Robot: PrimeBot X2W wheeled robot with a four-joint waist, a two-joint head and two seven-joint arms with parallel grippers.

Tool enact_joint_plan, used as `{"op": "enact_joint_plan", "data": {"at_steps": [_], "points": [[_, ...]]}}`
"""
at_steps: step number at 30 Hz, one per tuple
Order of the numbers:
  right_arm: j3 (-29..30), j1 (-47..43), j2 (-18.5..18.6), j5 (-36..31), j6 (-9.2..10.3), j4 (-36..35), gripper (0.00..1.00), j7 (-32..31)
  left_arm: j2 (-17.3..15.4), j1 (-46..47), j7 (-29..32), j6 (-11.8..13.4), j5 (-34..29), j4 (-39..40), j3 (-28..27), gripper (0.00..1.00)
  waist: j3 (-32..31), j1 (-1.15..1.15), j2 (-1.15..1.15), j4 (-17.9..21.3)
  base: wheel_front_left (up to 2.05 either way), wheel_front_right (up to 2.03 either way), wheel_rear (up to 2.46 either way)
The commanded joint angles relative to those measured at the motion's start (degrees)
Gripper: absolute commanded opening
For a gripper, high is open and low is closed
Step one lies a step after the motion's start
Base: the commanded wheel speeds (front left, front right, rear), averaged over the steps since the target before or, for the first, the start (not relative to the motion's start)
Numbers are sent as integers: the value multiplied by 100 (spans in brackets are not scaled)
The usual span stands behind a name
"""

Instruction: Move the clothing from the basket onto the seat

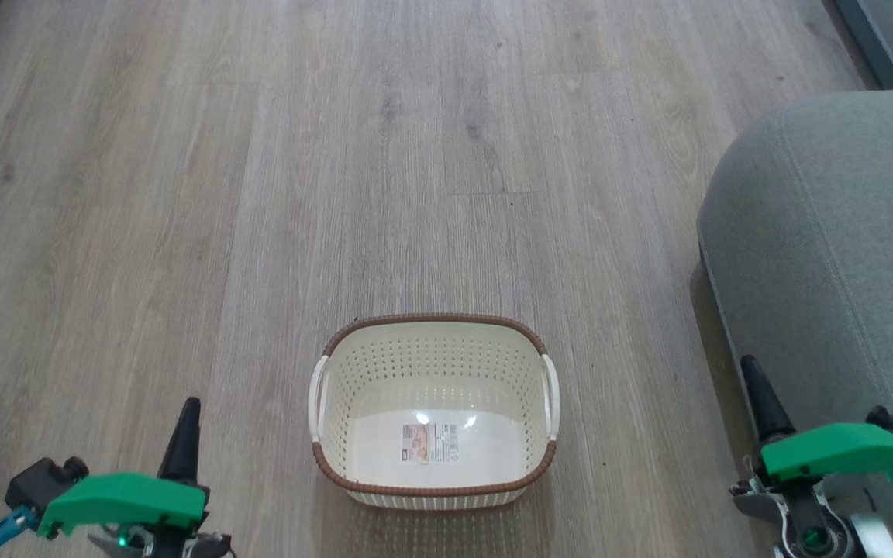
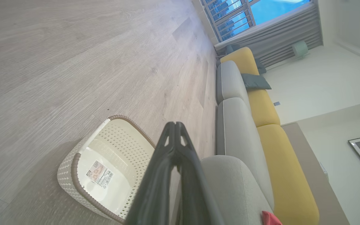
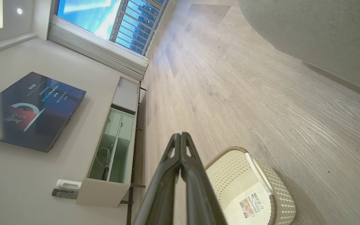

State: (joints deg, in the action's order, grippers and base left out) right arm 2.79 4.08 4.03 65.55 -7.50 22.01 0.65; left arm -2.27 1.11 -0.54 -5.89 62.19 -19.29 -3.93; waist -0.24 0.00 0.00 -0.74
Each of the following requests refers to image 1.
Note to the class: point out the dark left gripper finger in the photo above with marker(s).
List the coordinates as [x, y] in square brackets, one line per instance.
[187, 449]

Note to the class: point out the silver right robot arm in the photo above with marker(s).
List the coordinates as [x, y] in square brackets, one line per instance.
[811, 527]

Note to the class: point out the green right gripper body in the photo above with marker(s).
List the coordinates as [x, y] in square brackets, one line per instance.
[842, 449]

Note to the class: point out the printed basket label sticker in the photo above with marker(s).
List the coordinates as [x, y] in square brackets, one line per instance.
[431, 442]

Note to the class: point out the grey fabric sofa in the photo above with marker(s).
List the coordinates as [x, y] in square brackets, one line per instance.
[826, 256]

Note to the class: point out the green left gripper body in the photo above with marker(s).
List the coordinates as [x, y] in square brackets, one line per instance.
[121, 500]

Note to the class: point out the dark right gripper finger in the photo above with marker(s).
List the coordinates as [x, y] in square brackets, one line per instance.
[768, 407]

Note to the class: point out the cream laundry basket brown rim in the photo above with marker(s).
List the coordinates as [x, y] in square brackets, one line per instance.
[369, 372]

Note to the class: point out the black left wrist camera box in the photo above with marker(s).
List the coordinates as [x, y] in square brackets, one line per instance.
[39, 480]

